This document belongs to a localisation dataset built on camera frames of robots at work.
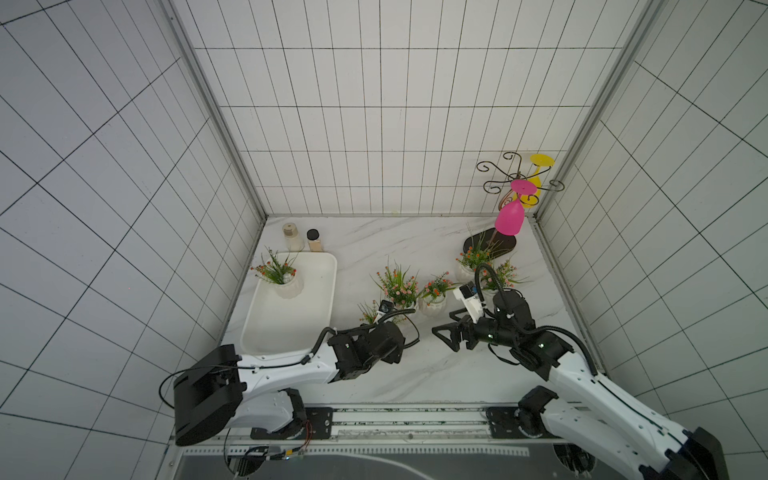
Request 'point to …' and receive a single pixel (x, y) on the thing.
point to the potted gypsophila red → (282, 274)
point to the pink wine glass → (510, 215)
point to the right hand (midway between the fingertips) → (442, 314)
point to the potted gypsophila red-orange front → (369, 312)
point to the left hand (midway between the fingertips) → (383, 339)
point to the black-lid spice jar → (313, 241)
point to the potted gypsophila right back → (476, 255)
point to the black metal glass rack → (513, 167)
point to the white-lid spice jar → (293, 241)
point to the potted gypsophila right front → (505, 273)
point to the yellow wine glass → (537, 160)
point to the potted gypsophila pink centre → (399, 287)
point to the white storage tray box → (274, 325)
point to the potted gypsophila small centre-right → (433, 300)
